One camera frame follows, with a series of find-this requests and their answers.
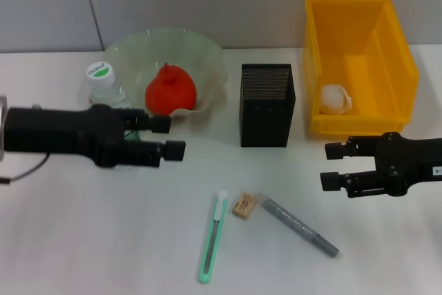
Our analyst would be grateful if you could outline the green label water bottle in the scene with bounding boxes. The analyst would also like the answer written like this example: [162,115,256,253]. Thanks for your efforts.
[85,61,143,172]

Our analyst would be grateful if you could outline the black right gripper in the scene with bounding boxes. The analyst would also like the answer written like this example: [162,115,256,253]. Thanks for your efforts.
[320,131,442,199]

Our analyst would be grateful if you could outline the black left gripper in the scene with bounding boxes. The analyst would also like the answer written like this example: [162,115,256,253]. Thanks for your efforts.
[5,103,186,171]

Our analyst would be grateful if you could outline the beige eraser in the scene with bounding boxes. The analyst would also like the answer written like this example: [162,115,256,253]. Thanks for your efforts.
[231,191,258,220]

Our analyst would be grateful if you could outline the green utility knife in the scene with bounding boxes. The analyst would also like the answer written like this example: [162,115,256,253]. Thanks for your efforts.
[198,190,229,284]

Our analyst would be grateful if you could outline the yellow plastic bin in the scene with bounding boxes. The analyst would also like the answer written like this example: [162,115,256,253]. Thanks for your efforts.
[303,0,421,142]

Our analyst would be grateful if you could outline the translucent green fruit plate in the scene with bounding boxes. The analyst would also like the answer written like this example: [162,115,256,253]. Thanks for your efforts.
[104,27,231,120]

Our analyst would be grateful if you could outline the black mesh pen holder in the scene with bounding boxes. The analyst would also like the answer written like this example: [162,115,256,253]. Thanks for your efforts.
[240,63,297,149]

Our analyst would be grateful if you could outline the grey glitter marker pen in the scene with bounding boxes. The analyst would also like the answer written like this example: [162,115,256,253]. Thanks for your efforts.
[259,193,340,258]

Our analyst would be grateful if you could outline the white paper ball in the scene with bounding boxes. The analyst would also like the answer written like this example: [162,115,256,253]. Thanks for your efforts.
[320,83,354,115]

